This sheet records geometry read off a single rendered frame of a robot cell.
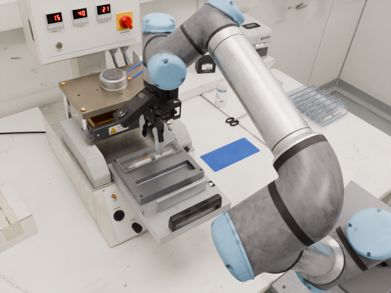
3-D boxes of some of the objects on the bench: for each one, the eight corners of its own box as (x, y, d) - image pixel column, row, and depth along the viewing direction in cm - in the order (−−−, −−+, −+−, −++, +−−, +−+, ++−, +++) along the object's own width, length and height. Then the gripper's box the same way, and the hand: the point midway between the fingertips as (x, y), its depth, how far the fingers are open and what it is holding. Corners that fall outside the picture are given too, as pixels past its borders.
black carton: (194, 67, 187) (195, 54, 183) (212, 66, 189) (213, 54, 185) (197, 74, 183) (198, 61, 178) (215, 72, 185) (216, 60, 180)
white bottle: (217, 100, 175) (221, 72, 166) (227, 104, 173) (231, 76, 164) (212, 105, 172) (216, 77, 162) (221, 109, 170) (226, 81, 161)
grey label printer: (212, 46, 206) (215, 15, 194) (241, 40, 214) (246, 10, 203) (239, 67, 190) (244, 35, 179) (269, 59, 199) (276, 28, 188)
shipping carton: (-25, 213, 119) (-35, 194, 113) (17, 195, 125) (10, 176, 119) (-7, 256, 108) (-16, 237, 102) (39, 234, 115) (32, 215, 109)
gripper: (191, 87, 91) (185, 153, 105) (160, 61, 100) (159, 124, 113) (160, 97, 87) (159, 163, 101) (131, 68, 96) (133, 134, 109)
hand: (150, 143), depth 105 cm, fingers open, 8 cm apart
